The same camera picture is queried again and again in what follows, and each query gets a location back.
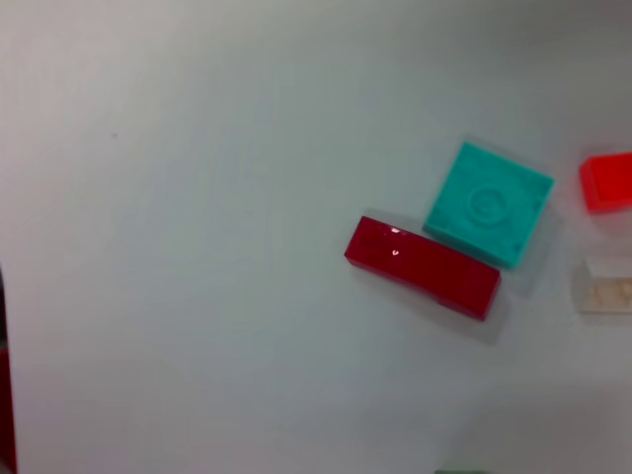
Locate dark red rectangular block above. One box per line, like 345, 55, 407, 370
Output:
344, 215, 504, 323

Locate teal square block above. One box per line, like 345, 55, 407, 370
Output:
423, 141, 555, 271

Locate clear white plastic block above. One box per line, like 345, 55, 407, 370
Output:
572, 256, 632, 316

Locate small red square block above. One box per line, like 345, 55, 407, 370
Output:
578, 152, 632, 214

